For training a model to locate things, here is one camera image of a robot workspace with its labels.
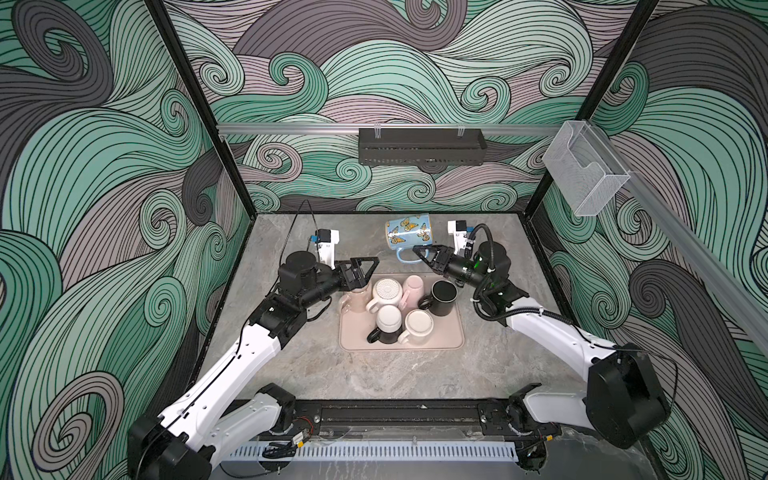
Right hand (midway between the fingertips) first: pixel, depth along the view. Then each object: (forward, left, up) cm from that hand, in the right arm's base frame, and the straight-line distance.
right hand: (416, 250), depth 73 cm
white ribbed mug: (-1, +7, -20) cm, 21 cm away
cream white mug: (-11, -2, -21) cm, 24 cm away
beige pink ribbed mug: (-4, +18, -25) cm, 31 cm away
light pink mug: (0, -1, -19) cm, 19 cm away
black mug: (-3, -10, -19) cm, 21 cm away
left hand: (-4, +12, +1) cm, 12 cm away
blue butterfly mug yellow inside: (+3, +2, +4) cm, 5 cm away
